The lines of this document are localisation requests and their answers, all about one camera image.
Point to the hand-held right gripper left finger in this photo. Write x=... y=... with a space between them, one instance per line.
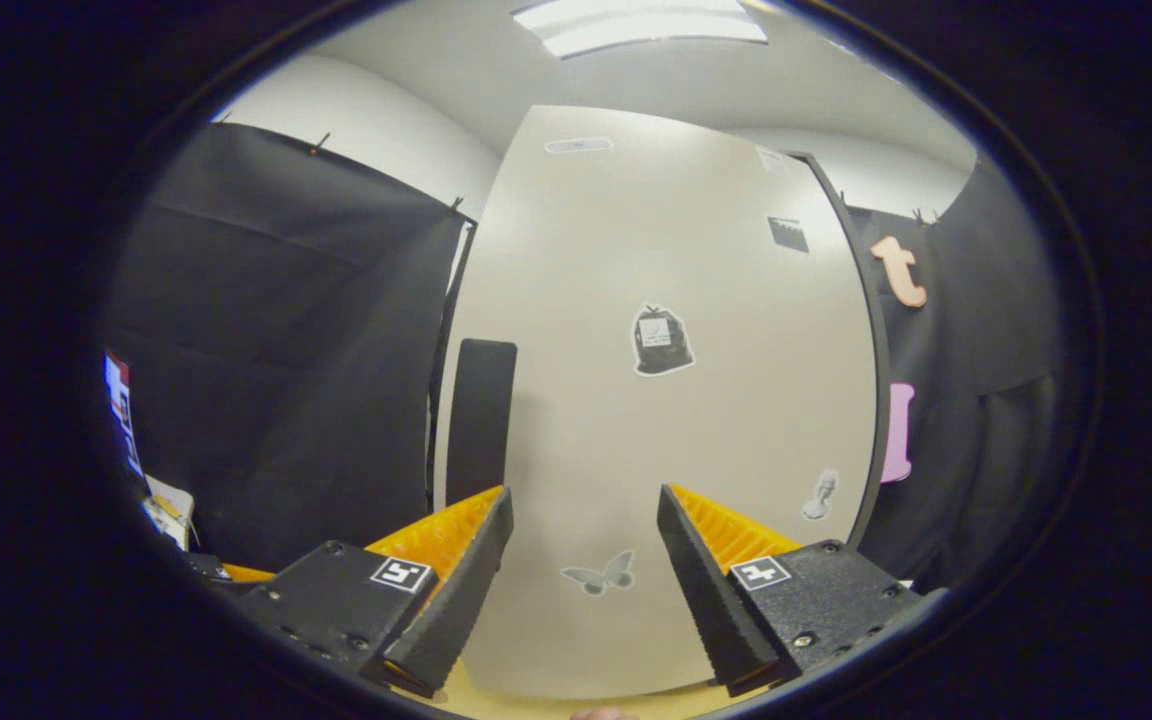
x=456 y=600

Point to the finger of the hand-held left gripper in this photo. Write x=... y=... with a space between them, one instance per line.
x=244 y=574

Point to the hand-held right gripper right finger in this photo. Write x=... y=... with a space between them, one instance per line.
x=711 y=600

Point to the grey cabinet door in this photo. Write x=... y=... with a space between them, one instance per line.
x=656 y=430

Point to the white paper card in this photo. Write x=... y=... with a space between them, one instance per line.
x=168 y=510

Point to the black backdrop cloth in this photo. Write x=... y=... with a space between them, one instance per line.
x=286 y=400

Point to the colourful printed poster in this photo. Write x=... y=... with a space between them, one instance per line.
x=121 y=410

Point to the large ceiling light panel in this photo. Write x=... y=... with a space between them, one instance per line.
x=641 y=25

